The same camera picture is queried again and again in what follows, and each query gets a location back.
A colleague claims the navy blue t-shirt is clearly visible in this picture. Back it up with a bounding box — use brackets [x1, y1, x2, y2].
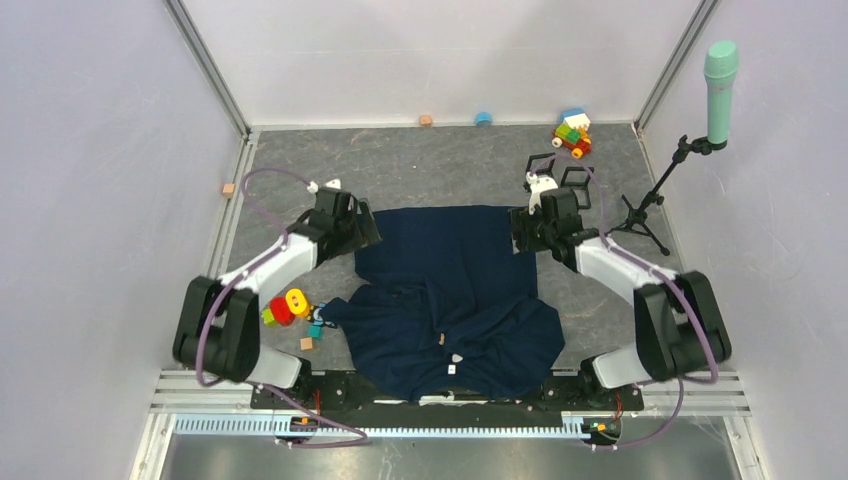
[323, 206, 565, 401]

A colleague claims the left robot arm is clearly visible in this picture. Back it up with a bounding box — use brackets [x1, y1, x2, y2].
[172, 186, 382, 408]

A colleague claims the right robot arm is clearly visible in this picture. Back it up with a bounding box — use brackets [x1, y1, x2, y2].
[510, 180, 732, 408]

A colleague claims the colourful toy block car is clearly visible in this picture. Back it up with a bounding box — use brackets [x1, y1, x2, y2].
[550, 108, 592, 159]

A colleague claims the blue owl toy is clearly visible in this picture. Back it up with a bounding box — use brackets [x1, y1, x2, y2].
[309, 303, 338, 329]

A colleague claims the blue cup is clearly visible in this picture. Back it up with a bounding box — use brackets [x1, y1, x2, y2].
[474, 111, 493, 127]

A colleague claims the black microphone tripod stand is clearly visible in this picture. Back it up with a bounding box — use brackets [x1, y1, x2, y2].
[608, 135, 728, 256]

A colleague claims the mint green microphone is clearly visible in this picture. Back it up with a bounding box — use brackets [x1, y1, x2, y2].
[703, 40, 740, 145]

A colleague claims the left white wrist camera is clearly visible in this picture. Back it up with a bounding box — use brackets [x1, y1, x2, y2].
[306, 178, 341, 194]

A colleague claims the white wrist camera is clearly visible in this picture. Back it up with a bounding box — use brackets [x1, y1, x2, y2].
[525, 172, 559, 215]
[306, 178, 341, 194]

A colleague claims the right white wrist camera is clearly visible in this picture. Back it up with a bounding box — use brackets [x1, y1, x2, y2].
[525, 172, 559, 215]

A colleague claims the right black display frame box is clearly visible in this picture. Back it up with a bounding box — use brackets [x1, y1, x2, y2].
[559, 166, 594, 210]

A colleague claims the black display frame box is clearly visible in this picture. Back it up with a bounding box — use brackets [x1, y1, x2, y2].
[559, 166, 594, 210]
[525, 152, 558, 181]

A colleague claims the left black display frame box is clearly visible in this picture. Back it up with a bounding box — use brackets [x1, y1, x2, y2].
[525, 152, 558, 181]

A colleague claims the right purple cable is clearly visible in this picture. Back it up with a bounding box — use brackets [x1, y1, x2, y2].
[539, 155, 720, 452]

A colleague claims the purple cable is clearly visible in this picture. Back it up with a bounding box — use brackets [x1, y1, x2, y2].
[195, 167, 370, 450]
[539, 155, 720, 452]

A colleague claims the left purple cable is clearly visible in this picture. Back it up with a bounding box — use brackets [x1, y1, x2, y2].
[195, 167, 370, 450]

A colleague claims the red yellow ring stacker toy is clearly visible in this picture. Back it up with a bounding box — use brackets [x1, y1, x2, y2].
[261, 288, 313, 327]

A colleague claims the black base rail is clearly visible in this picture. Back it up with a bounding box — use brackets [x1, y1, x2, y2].
[285, 370, 644, 431]

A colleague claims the aluminium frame rail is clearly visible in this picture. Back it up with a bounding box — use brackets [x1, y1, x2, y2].
[131, 370, 771, 479]

